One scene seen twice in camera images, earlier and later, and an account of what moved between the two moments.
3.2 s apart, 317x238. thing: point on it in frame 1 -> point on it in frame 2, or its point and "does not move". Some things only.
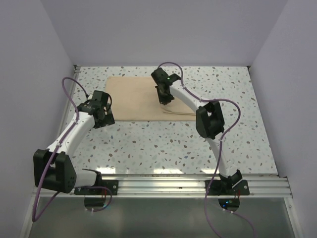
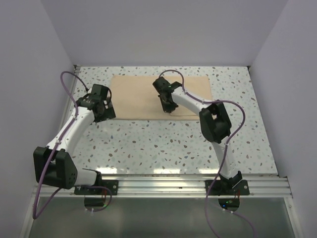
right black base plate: (216, 188) does not move
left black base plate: (112, 185) does not move
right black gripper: (163, 100) -> (169, 109)
